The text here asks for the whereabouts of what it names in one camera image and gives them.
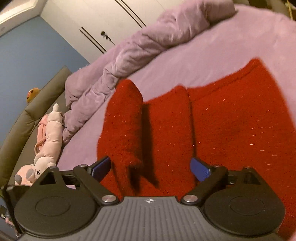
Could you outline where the pink plush toy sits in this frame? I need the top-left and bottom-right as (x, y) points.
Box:
(14, 103), (63, 186)

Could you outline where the purple fluffy duvet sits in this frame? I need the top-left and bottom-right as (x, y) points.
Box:
(62, 1), (235, 144)

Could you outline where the purple bed sheet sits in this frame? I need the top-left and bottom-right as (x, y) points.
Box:
(58, 4), (295, 170)

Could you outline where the grey upholstered headboard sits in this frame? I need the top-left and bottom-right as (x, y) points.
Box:
(1, 66), (71, 186)

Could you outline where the orange plush toy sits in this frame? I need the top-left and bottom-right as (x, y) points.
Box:
(26, 87), (40, 104)

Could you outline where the red knit sweater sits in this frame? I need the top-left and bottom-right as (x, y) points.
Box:
(97, 59), (295, 238)

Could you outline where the dark charm on wardrobe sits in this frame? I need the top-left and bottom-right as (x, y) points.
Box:
(100, 31), (115, 46)

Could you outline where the white wardrobe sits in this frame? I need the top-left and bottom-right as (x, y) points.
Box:
(41, 0), (181, 63)

